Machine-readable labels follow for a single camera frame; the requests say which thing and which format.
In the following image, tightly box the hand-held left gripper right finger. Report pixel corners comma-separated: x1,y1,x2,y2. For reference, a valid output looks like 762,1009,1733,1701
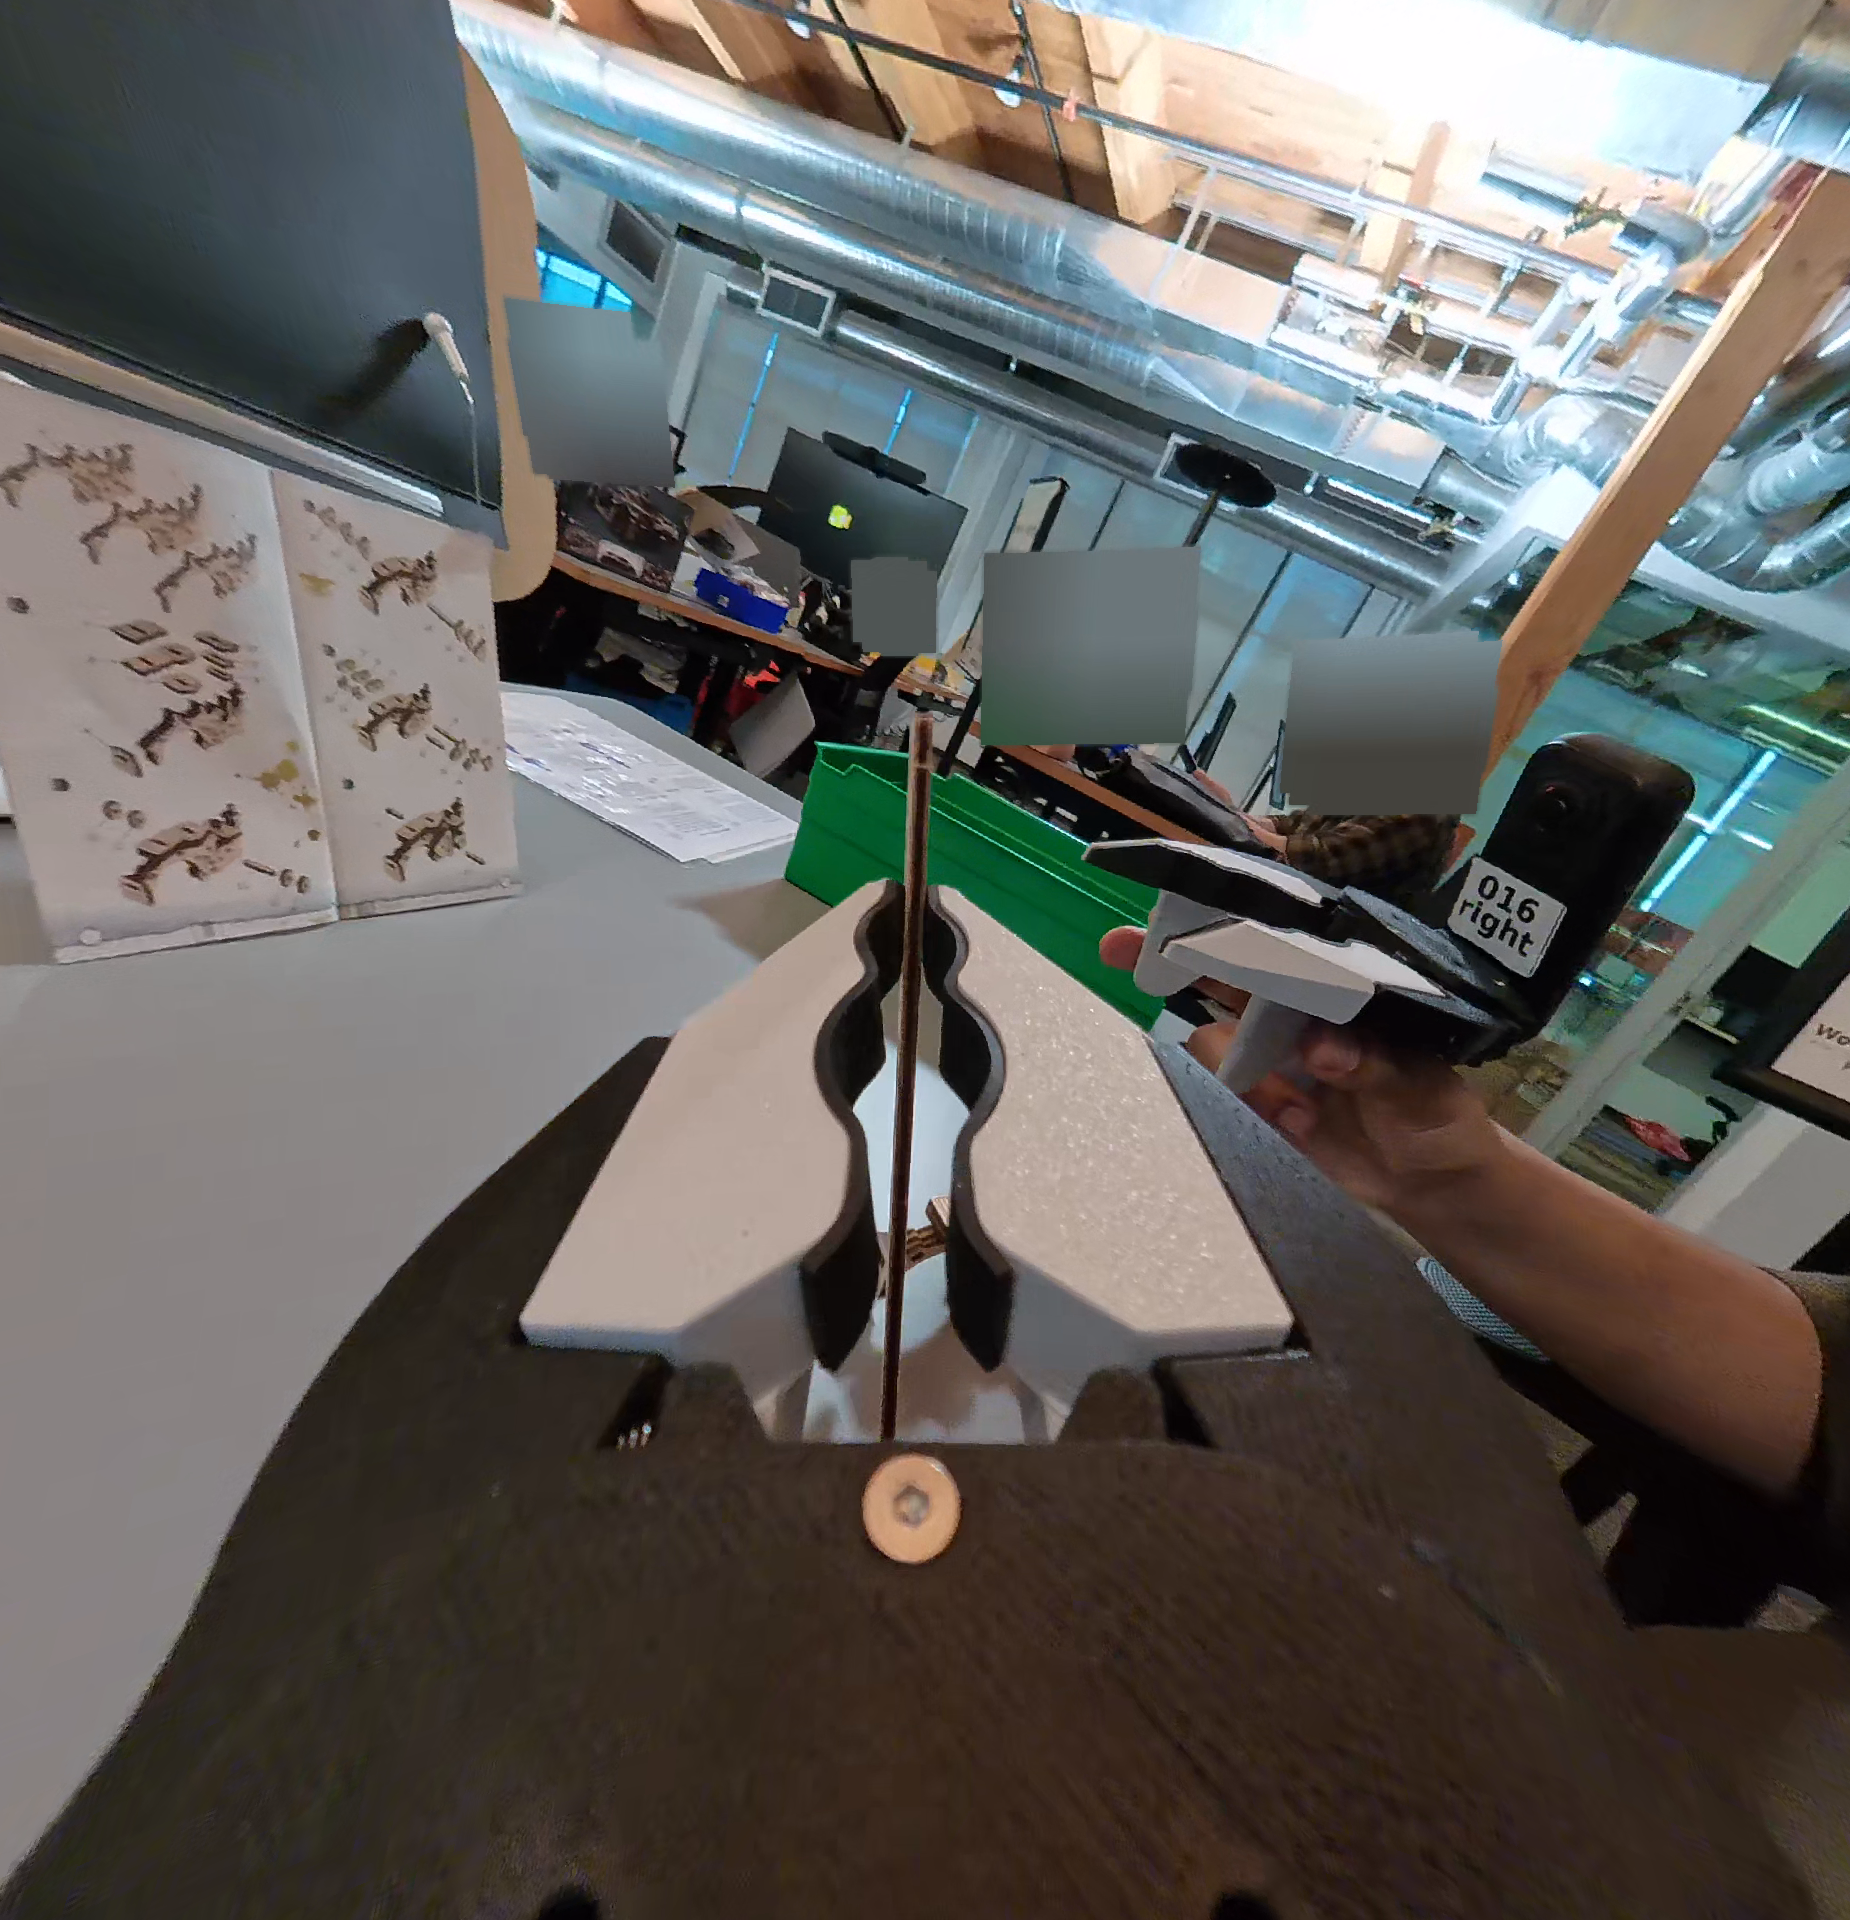
925,881,1302,1444

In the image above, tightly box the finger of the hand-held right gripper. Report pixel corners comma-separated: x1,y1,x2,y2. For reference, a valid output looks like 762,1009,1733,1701
1134,911,1452,1030
1082,837,1374,942

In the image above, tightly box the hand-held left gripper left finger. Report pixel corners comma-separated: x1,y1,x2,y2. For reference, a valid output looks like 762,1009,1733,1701
522,881,904,1444

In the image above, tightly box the wooden cut-out sheet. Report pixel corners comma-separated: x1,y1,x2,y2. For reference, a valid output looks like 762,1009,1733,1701
877,715,936,1444

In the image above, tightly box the person's right forearm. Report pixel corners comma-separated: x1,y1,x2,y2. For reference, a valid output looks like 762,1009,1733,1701
1380,1125,1850,1508

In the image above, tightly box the grey desk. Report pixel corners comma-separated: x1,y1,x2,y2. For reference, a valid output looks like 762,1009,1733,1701
0,683,899,1920

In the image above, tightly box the person's right hand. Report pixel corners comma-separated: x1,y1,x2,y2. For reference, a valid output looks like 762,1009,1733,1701
1100,927,1514,1221

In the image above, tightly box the green plastic bin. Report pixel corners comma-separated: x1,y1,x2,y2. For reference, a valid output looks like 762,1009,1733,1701
789,742,1168,1031

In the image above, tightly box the framed marker sign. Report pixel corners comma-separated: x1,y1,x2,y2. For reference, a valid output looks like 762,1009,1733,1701
1719,899,1850,1125

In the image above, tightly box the printed paper sheet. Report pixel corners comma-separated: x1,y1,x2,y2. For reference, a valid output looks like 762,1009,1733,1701
505,685,806,868

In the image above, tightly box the black floor lamp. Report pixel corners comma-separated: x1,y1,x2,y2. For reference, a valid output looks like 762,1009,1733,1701
1172,443,1274,724

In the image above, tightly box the black monitor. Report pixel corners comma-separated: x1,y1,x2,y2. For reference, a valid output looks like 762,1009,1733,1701
762,429,971,605

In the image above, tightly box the silver pipe bundle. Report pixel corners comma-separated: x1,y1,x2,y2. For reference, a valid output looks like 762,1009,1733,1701
1466,380,1850,611

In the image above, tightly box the wooden table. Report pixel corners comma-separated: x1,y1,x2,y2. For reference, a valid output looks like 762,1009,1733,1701
551,550,1168,845

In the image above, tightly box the dark printed box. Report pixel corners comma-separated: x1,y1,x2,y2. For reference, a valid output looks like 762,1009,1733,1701
558,482,696,590

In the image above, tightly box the assembly instruction booklet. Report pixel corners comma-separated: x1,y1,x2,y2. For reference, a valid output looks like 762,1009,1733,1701
0,362,524,964

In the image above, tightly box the plywood board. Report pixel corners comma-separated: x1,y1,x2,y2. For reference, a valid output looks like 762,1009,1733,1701
460,58,563,605

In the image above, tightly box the dark grey panel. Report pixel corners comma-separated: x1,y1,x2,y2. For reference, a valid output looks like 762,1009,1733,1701
0,0,510,550

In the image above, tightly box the grey woven strap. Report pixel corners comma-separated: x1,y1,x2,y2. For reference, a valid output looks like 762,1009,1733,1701
1418,1260,1552,1363

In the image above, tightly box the wooden post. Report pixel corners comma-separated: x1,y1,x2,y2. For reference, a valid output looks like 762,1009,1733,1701
1495,165,1850,753

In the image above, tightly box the silver ventilation duct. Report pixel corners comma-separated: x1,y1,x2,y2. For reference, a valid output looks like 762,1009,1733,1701
452,0,1484,605

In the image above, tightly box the white cable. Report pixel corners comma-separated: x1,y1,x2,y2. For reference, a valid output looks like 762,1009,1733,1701
418,310,505,515

